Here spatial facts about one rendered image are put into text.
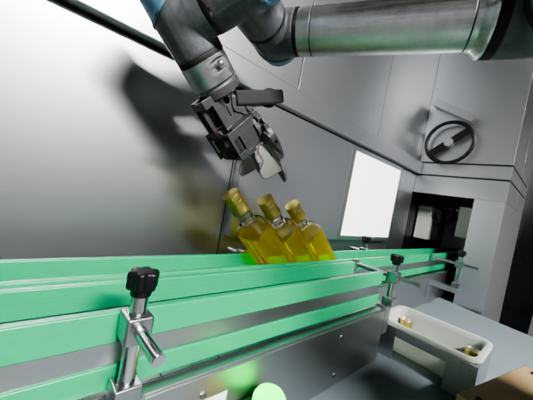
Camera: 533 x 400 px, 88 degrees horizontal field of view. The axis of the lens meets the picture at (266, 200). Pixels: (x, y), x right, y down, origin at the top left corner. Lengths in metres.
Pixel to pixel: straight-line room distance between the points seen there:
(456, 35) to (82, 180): 0.61
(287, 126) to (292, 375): 0.56
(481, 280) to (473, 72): 0.97
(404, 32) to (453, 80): 1.28
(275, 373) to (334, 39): 0.52
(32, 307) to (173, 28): 0.37
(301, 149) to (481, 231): 1.01
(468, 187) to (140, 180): 1.40
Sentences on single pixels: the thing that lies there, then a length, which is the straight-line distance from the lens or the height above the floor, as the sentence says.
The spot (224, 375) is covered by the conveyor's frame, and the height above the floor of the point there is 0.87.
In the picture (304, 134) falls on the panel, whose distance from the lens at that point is 0.81.
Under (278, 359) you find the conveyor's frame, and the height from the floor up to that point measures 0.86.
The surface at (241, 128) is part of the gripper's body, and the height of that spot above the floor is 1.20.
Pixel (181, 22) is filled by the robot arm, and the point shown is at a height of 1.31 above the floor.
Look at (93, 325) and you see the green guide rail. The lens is 0.32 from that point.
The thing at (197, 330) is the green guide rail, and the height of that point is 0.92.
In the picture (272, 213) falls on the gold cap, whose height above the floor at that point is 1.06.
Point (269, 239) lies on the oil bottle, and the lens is 0.55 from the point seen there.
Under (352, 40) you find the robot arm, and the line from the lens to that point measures 0.50.
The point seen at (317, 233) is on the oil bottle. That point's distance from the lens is 0.67.
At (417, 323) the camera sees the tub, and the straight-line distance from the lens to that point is 0.97.
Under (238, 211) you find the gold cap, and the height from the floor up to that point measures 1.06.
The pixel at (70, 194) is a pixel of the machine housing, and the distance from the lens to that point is 0.57.
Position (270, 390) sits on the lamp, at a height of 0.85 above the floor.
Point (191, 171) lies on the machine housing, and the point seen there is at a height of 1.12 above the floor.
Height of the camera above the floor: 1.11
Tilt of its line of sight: 2 degrees down
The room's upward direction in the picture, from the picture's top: 10 degrees clockwise
